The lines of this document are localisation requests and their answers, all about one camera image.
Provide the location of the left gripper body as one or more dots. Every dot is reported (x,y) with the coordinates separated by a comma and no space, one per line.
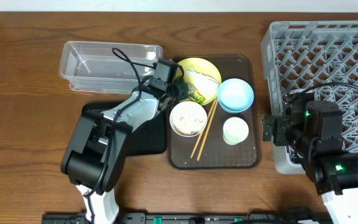
(175,92)

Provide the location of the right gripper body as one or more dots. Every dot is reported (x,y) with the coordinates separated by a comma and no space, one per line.
(282,122)

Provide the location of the green snack wrapper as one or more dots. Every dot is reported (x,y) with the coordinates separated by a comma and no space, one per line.
(196,96)

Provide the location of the pale green cup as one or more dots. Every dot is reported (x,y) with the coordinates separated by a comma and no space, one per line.
(235,130)

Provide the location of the pink bowl with rice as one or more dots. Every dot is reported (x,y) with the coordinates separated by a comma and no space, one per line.
(188,119)

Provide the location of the light blue bowl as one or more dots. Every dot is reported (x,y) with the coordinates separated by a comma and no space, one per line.
(235,95)

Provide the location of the wooden chopstick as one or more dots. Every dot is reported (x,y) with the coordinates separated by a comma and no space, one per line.
(201,133)
(210,120)

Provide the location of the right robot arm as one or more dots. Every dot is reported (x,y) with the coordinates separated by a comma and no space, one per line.
(313,130)

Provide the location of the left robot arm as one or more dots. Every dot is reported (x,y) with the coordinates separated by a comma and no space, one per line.
(95,156)

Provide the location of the black waste tray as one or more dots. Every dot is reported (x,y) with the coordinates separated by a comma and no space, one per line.
(150,138)

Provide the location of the clear plastic waste bin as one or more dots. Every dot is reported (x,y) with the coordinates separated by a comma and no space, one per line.
(92,66)

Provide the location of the grey dishwasher rack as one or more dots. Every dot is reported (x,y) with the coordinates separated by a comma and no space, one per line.
(299,55)

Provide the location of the yellow plate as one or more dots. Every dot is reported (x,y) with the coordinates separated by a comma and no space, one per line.
(200,65)

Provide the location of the brown plastic serving tray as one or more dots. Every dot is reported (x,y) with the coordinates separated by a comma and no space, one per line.
(216,153)

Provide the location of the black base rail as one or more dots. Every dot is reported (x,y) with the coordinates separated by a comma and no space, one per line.
(141,218)

